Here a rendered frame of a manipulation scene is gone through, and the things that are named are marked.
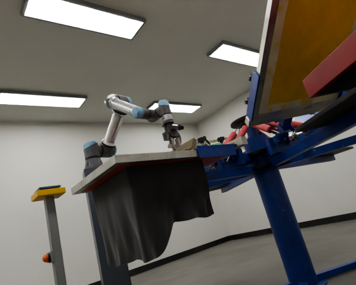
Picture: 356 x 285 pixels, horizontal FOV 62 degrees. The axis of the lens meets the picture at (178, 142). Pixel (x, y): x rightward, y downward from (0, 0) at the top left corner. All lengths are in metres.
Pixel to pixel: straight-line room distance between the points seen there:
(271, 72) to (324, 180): 4.36
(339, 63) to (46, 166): 4.99
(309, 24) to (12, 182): 4.78
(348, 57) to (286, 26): 0.46
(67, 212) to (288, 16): 4.72
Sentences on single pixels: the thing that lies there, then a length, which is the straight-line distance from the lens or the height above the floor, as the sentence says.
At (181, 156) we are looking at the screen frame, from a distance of 1.49.
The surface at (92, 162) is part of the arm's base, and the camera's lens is 2.33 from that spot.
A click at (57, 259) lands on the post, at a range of 1.55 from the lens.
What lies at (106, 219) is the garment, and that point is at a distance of 1.64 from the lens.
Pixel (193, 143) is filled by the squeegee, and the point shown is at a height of 1.07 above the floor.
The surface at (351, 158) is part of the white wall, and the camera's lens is 5.68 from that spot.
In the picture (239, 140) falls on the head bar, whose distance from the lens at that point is 1.81.
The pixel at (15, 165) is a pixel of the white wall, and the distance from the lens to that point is 5.52.
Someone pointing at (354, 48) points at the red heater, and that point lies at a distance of 1.23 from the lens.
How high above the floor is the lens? 0.64
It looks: 15 degrees up
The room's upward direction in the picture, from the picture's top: 15 degrees counter-clockwise
